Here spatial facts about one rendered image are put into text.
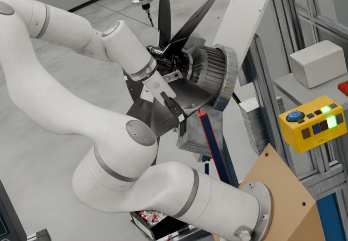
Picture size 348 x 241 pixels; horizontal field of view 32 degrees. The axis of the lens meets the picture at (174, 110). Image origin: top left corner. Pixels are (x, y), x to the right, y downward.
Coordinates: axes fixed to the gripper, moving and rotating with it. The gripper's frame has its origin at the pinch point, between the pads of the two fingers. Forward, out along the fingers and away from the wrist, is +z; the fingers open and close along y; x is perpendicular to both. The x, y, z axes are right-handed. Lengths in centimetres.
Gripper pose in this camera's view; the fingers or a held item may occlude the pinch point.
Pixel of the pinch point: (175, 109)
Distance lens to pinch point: 177.3
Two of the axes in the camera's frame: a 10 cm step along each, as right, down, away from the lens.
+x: -7.8, 6.2, 0.2
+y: -2.8, -3.8, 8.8
